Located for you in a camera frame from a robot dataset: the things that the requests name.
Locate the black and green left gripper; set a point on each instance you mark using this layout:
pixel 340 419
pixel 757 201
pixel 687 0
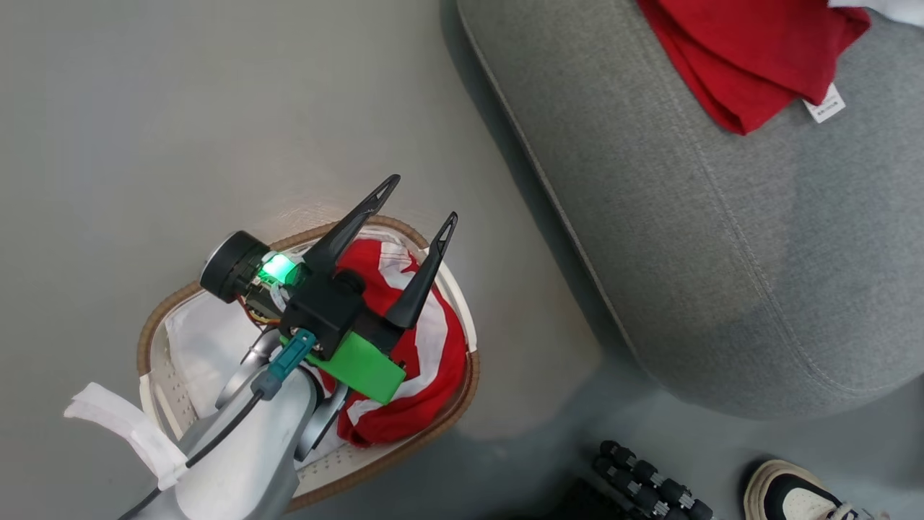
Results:
pixel 328 307

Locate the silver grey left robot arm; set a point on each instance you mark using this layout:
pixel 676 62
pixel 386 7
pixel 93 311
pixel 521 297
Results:
pixel 253 448

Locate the white laundry basket brown rim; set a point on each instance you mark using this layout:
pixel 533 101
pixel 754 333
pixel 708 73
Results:
pixel 447 404

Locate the grey fabric sofa seat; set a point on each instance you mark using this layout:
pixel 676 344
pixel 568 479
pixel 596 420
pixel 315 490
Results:
pixel 722 253

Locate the red and white striped garment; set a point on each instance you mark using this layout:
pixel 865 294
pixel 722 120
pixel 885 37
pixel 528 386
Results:
pixel 433 361

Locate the black roller wheel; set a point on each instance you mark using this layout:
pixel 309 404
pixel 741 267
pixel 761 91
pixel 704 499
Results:
pixel 650 484

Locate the red garment with white label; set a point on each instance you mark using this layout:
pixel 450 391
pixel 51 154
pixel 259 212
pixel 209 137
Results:
pixel 736 50

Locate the white and black sneaker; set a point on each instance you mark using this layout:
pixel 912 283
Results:
pixel 790 498

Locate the white cloth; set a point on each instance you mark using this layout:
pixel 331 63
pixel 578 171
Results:
pixel 895 9

